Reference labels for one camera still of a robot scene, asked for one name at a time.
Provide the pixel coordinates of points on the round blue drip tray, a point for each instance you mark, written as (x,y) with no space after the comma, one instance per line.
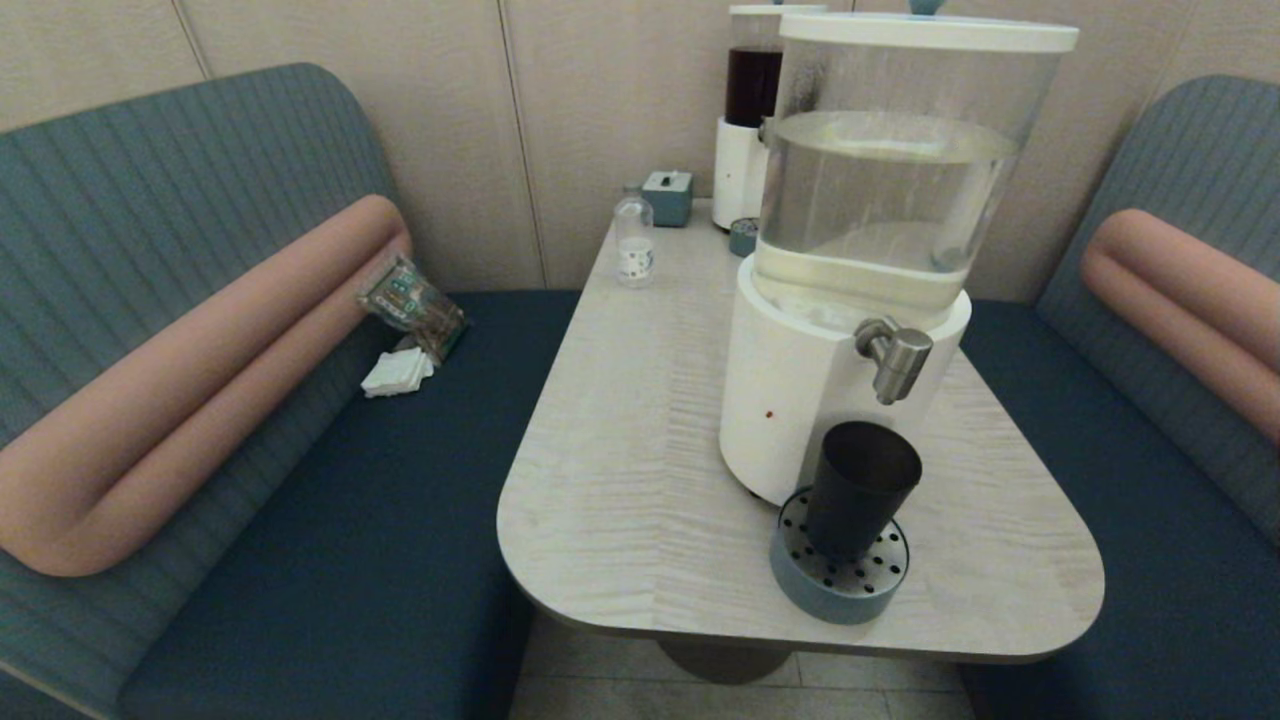
(835,595)

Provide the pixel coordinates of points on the pink bolster cushion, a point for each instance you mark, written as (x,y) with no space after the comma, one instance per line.
(1190,290)
(200,400)

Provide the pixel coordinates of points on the small round drip tray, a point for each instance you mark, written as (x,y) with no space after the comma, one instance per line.
(743,238)

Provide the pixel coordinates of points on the clear plastic snack bag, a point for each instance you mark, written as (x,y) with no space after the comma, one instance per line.
(412,302)

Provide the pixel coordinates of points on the dark drink dispenser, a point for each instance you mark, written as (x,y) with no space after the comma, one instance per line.
(745,150)

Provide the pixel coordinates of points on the silver dispenser tap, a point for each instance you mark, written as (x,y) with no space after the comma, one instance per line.
(895,360)

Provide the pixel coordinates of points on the black plastic cup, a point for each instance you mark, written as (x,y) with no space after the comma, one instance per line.
(860,490)

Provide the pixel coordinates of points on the white paper napkins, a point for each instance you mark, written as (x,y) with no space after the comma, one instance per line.
(395,373)

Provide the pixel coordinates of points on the large clear water dispenser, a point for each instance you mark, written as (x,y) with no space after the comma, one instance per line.
(880,200)

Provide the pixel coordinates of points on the small clear bottle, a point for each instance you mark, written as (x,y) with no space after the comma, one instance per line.
(634,252)

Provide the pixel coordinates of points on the small blue box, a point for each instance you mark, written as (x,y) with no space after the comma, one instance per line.
(667,198)

